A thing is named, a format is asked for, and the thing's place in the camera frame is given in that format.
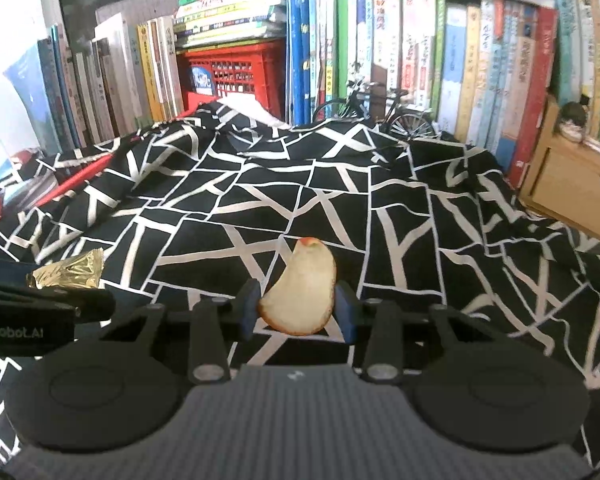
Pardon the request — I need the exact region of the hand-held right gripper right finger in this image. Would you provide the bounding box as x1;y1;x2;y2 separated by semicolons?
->
334;280;501;383

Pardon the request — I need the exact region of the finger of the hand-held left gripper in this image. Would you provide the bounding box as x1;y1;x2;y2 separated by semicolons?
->
0;286;117;323
0;255;37;287

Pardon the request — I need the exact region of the red plastic crate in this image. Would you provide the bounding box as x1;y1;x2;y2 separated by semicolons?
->
176;40;287;121

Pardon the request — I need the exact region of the small dark figurine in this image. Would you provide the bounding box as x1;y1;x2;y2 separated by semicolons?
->
557;101;591;141

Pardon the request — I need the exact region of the wooden drawer box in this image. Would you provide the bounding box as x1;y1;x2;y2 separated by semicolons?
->
519;95;600;251

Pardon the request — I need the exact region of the small red white object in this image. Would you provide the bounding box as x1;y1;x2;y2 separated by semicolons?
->
7;147;43;168

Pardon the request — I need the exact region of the gold candy wrapper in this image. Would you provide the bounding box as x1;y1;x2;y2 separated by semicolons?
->
26;249;105;291

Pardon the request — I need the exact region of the black white patterned cloth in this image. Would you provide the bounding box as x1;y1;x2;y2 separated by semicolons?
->
0;100;600;471

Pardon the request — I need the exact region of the red folder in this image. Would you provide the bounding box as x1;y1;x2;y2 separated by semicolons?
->
35;152;116;208

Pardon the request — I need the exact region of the stack of flat books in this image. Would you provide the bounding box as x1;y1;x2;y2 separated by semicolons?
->
172;0;287;53

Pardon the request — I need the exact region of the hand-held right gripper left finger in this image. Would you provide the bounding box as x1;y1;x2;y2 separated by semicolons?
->
100;278;262;383

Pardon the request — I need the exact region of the grey magazine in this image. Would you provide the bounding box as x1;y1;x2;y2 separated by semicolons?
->
0;170;61;213

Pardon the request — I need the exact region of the long row of colourful books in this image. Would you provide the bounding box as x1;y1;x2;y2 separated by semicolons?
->
286;0;600;188

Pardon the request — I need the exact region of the pink white cloth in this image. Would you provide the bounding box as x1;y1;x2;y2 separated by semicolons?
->
220;97;291;126

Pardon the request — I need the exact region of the short row of pale books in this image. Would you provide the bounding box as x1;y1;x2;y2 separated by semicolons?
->
0;12;186;171

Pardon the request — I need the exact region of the black model bicycle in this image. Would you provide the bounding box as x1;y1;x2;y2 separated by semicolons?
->
312;77;438;140

